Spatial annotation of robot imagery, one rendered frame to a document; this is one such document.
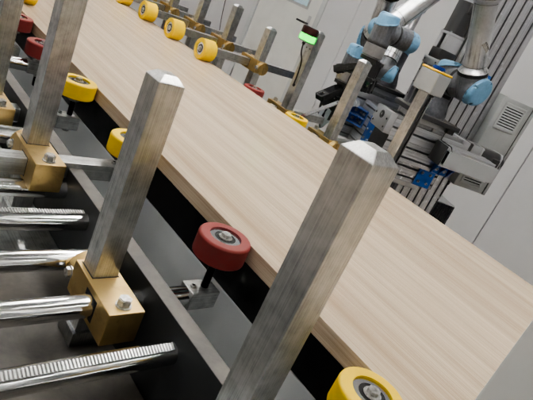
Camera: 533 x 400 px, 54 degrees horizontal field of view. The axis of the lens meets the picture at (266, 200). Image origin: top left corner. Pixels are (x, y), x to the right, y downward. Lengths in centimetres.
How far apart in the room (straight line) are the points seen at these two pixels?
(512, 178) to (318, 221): 396
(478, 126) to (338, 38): 279
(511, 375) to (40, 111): 77
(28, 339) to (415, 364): 50
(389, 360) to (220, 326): 29
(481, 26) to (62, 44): 161
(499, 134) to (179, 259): 205
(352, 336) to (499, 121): 210
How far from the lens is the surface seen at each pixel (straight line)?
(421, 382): 70
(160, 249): 99
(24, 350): 77
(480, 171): 241
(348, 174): 40
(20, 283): 88
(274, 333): 45
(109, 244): 70
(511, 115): 273
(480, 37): 219
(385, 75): 228
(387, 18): 190
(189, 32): 231
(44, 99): 93
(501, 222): 437
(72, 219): 87
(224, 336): 85
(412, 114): 167
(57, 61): 92
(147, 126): 63
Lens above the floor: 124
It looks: 20 degrees down
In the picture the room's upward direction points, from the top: 24 degrees clockwise
